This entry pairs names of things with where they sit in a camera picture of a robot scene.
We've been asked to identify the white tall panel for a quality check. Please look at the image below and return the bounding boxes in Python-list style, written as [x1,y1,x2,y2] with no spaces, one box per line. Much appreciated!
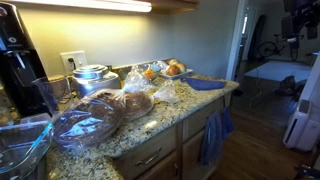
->
[299,53,320,104]

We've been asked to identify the dark bag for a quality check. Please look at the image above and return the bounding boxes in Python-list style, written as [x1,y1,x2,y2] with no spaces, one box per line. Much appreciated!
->
[276,75,306,98]

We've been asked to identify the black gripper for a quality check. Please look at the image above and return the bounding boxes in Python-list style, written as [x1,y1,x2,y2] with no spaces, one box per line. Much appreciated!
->
[281,0,320,40]

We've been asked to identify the white air purifier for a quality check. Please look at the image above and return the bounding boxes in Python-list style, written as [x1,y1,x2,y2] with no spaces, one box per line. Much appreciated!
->
[283,99,320,153]

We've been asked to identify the wide wooden drawer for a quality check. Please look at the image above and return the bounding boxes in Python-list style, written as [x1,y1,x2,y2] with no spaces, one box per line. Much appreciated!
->
[182,97,225,143]

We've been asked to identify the white door frame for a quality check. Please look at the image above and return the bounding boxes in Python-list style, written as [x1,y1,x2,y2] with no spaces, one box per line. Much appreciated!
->
[225,0,249,81]

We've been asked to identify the orange fruit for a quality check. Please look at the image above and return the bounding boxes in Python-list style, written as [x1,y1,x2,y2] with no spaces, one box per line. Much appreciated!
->
[143,68,157,80]

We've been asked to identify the large bagged brown bread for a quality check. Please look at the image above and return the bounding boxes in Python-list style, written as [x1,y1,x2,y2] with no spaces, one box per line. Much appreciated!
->
[51,88,127,151]

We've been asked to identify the metal drawer handle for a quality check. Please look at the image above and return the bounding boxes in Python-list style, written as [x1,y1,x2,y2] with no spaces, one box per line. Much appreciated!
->
[134,148,163,167]

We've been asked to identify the empty clear plastic bag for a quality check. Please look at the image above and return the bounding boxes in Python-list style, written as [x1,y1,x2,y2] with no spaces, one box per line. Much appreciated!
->
[153,79,181,105]

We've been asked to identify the dark tall board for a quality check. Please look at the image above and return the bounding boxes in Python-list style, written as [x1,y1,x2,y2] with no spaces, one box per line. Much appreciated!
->
[249,14,268,61]

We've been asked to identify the white floor mat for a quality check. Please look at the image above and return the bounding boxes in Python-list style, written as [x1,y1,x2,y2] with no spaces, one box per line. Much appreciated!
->
[244,60,313,83]

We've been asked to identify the gray hanging towel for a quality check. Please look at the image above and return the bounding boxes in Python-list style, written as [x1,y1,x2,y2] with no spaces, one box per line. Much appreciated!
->
[199,112,224,167]

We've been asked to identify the wooden wall cabinet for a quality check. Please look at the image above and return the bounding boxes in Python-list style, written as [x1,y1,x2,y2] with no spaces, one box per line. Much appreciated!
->
[146,0,201,15]

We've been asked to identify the under-cabinet light strip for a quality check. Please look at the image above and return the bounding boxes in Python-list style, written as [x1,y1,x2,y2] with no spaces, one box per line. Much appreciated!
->
[6,0,153,14]

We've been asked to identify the clear glass bowl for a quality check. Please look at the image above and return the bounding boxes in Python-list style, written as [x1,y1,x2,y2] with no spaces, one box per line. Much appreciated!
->
[139,63,164,82]

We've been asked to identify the narrow wooden drawer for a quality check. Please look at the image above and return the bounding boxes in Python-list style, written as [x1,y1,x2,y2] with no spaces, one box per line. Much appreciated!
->
[114,124,178,179]

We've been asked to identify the clear glass measuring jug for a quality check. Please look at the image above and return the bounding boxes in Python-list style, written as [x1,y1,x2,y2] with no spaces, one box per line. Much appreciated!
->
[32,75,75,116]

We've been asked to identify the white wall outlet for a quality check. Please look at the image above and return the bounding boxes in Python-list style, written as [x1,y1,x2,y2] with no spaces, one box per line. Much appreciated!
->
[60,50,88,75]

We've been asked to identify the white rectangular plate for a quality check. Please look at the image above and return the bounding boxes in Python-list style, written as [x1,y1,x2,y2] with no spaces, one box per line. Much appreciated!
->
[159,68,194,80]

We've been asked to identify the browned bread roll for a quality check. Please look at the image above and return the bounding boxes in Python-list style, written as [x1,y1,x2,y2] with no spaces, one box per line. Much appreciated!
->
[165,65,181,77]

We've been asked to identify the clear glass baking dish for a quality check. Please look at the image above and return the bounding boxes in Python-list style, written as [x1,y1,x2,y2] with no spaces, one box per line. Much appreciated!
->
[0,113,54,180]

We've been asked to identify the small bagged brown bread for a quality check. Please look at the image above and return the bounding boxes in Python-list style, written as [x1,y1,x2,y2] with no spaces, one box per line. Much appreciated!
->
[121,64,156,122]

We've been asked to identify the wide wooden cabinet door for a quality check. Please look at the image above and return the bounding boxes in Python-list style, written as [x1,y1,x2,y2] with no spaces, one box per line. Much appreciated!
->
[182,129,221,180]

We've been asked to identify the bicycle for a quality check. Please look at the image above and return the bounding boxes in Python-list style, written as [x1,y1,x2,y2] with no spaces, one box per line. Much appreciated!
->
[258,33,301,63]

